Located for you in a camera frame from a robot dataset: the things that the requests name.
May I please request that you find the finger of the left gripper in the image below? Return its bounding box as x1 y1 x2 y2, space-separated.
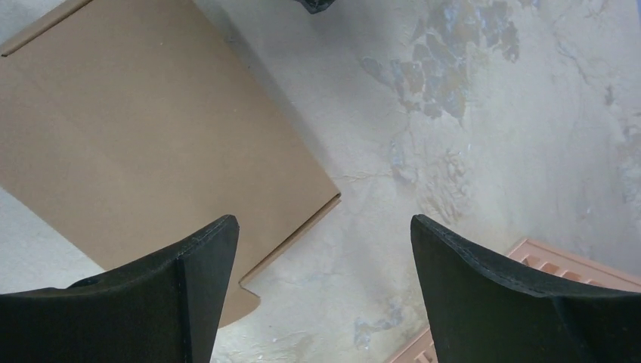
296 0 335 14

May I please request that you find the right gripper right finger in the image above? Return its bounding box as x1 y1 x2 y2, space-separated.
410 215 640 362

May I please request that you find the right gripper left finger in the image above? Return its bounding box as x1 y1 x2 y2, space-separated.
1 215 240 362

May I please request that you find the orange plastic file organizer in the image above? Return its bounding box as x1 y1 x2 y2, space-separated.
387 238 640 362

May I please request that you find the brown cardboard box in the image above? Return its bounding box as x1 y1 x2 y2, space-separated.
1 1 340 326

